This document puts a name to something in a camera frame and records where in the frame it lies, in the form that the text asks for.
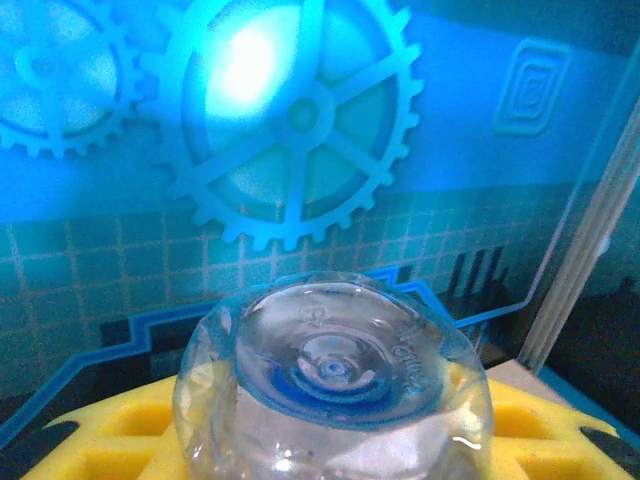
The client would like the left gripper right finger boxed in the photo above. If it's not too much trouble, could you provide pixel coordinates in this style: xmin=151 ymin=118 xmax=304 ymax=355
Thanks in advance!
xmin=487 ymin=377 xmax=640 ymax=480

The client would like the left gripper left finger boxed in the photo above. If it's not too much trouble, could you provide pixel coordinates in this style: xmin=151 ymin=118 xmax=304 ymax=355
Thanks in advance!
xmin=0 ymin=389 xmax=201 ymax=480

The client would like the clear bottle pale blue cap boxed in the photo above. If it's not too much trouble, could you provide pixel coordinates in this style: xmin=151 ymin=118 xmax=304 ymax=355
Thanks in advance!
xmin=172 ymin=269 xmax=496 ymax=480

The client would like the aluminium frame post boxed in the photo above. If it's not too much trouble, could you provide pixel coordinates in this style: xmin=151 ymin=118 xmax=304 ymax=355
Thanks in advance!
xmin=517 ymin=99 xmax=640 ymax=374

